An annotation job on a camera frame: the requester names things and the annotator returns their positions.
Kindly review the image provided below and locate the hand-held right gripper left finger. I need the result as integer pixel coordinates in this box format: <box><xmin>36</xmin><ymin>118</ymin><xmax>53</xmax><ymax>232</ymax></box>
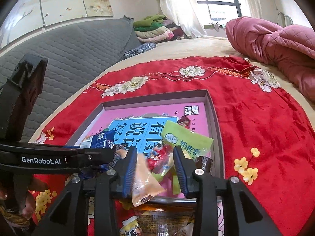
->
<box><xmin>31</xmin><ymin>146</ymin><xmax>138</xmax><ymax>236</ymax></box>

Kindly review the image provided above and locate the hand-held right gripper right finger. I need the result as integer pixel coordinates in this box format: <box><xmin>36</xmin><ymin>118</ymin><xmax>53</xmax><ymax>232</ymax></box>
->
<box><xmin>173</xmin><ymin>147</ymin><xmax>283</xmax><ymax>236</ymax></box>

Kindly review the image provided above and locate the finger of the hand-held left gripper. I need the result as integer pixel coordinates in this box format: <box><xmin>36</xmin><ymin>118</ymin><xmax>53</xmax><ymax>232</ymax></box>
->
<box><xmin>79</xmin><ymin>150</ymin><xmax>119</xmax><ymax>171</ymax></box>

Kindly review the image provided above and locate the small orange bread packet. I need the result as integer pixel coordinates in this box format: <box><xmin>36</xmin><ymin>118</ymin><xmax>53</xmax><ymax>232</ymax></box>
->
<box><xmin>132</xmin><ymin>152</ymin><xmax>166</xmax><ymax>207</ymax></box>

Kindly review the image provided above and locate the blue wafer packet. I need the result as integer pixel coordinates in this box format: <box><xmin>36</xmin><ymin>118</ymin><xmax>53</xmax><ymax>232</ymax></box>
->
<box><xmin>79</xmin><ymin>130</ymin><xmax>117</xmax><ymax>177</ymax></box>

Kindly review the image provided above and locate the dark brown chocolate bar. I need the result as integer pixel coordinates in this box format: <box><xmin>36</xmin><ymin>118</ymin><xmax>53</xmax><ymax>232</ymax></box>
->
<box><xmin>196</xmin><ymin>156</ymin><xmax>213</xmax><ymax>174</ymax></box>

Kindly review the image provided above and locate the red milk candy packet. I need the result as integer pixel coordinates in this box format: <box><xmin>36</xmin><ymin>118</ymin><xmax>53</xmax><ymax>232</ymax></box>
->
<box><xmin>147</xmin><ymin>141</ymin><xmax>173</xmax><ymax>171</ymax></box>

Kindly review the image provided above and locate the shallow grey cardboard box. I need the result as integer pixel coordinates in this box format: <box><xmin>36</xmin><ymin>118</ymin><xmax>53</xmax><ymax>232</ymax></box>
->
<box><xmin>65</xmin><ymin>89</ymin><xmax>225</xmax><ymax>203</ymax></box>

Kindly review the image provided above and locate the person's left hand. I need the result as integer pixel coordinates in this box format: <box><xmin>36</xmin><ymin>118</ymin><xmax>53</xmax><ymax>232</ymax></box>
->
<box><xmin>13</xmin><ymin>174</ymin><xmax>48</xmax><ymax>220</ymax></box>

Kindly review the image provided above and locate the large clear bread packet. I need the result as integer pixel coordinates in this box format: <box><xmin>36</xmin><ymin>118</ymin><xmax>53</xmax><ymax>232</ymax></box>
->
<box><xmin>134</xmin><ymin>202</ymin><xmax>197</xmax><ymax>236</ymax></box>

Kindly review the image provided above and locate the yellow cartoon candy packet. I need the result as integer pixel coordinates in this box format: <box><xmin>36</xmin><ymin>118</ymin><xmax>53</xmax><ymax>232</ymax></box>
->
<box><xmin>119</xmin><ymin>216</ymin><xmax>144</xmax><ymax>236</ymax></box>

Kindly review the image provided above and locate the red floral cloth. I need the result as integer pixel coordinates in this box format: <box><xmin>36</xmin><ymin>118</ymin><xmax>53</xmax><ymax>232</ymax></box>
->
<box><xmin>30</xmin><ymin>55</ymin><xmax>315</xmax><ymax>236</ymax></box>

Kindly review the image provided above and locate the grey quilted headboard cover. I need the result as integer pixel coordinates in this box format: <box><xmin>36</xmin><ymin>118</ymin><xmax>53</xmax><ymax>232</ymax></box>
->
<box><xmin>0</xmin><ymin>16</ymin><xmax>136</xmax><ymax>143</ymax></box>

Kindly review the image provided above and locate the blue patterned cloth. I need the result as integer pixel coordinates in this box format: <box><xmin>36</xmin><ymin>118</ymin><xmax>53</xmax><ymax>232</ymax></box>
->
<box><xmin>122</xmin><ymin>42</ymin><xmax>157</xmax><ymax>59</ymax></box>

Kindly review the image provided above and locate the stack of folded clothes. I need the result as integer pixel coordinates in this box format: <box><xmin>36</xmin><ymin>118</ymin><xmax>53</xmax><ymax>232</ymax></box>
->
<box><xmin>133</xmin><ymin>14</ymin><xmax>184</xmax><ymax>42</ymax></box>

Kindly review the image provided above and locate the pink quilted blanket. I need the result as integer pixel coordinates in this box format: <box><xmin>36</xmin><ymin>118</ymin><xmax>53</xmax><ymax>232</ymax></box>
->
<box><xmin>225</xmin><ymin>16</ymin><xmax>315</xmax><ymax>104</ymax></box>

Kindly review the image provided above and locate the dark framed window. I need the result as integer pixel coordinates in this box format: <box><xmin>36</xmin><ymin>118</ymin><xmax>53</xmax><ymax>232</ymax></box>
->
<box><xmin>197</xmin><ymin>0</ymin><xmax>243</xmax><ymax>22</ymax></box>

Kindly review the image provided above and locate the white sheer curtain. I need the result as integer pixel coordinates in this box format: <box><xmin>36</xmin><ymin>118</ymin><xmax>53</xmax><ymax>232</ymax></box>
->
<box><xmin>155</xmin><ymin>0</ymin><xmax>208</xmax><ymax>38</ymax></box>
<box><xmin>234</xmin><ymin>0</ymin><xmax>273</xmax><ymax>22</ymax></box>

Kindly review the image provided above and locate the floral wall painting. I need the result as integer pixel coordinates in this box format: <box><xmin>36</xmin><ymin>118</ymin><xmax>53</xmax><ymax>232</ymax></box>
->
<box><xmin>0</xmin><ymin>0</ymin><xmax>114</xmax><ymax>50</ymax></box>

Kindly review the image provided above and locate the white metal frame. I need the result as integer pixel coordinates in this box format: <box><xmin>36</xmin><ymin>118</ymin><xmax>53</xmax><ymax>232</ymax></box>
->
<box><xmin>277</xmin><ymin>11</ymin><xmax>297</xmax><ymax>26</ymax></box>

